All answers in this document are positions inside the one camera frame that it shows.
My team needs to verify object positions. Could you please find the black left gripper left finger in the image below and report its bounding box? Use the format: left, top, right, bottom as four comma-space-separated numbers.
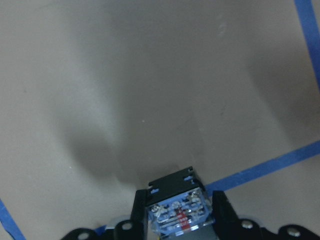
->
113, 189, 148, 240

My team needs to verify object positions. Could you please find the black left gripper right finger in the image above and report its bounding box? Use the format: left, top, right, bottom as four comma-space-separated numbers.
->
211, 190, 263, 240

